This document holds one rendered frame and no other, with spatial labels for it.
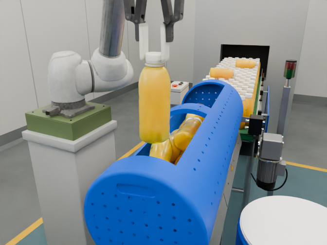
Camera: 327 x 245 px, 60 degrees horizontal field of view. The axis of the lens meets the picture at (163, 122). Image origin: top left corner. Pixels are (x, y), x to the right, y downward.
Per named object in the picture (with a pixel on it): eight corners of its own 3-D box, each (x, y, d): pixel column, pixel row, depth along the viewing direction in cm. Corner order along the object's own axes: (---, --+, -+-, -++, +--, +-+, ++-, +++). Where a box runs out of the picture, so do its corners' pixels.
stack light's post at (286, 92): (261, 230, 212) (283, 87, 173) (261, 227, 216) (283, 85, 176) (266, 232, 211) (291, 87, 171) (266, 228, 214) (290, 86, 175)
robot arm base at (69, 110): (33, 114, 130) (31, 102, 128) (68, 102, 148) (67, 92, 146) (63, 121, 122) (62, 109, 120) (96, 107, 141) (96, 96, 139)
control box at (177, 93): (164, 103, 174) (164, 87, 171) (173, 95, 192) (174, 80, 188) (180, 105, 171) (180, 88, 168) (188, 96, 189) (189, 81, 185)
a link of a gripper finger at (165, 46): (165, 23, 55) (169, 23, 55) (166, 59, 58) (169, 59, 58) (160, 24, 53) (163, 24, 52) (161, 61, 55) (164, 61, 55)
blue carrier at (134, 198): (92, 267, 69) (71, 163, 60) (185, 133, 146) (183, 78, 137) (208, 296, 60) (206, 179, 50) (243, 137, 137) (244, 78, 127)
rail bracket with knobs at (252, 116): (244, 135, 154) (245, 117, 151) (245, 130, 161) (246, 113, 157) (263, 137, 151) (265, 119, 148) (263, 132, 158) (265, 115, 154)
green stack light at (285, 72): (283, 77, 170) (284, 69, 168) (282, 75, 175) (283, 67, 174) (295, 78, 168) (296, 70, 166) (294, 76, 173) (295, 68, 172)
